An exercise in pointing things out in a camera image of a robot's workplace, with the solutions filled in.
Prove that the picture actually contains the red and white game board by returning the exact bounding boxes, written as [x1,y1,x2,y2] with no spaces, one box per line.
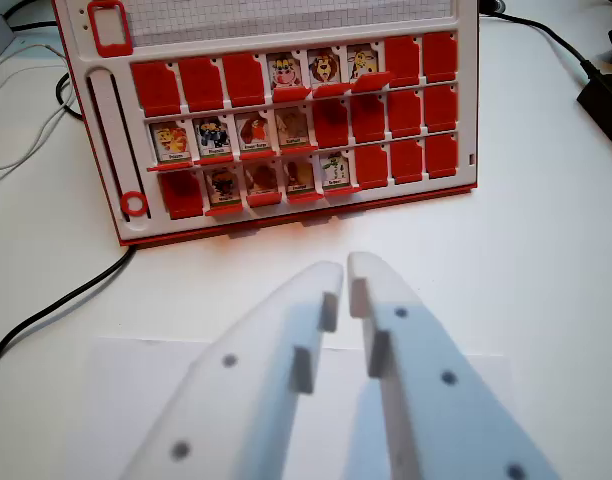
[52,0,481,248]

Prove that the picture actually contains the short looped black cable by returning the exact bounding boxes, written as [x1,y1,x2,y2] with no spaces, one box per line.
[54,72,84,121]

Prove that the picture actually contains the long black cable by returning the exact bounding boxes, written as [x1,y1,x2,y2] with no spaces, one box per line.
[0,246,137,380]

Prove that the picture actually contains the black cable with plug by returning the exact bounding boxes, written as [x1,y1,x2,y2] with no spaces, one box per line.
[478,0,595,69]

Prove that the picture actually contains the black box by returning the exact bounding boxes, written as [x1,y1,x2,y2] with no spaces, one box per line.
[576,28,612,157]

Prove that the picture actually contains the thin black cable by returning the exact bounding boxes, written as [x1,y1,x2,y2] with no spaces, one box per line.
[5,0,58,33]

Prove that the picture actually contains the thin white cable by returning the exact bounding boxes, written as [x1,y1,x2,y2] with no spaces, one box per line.
[0,43,70,101]
[0,92,78,188]

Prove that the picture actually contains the white paper sheet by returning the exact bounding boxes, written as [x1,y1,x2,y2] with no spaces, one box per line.
[87,336,515,480]

